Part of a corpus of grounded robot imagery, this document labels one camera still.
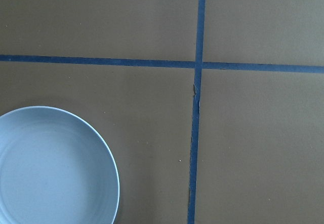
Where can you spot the blue plate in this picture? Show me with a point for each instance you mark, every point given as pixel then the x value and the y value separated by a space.
pixel 55 168

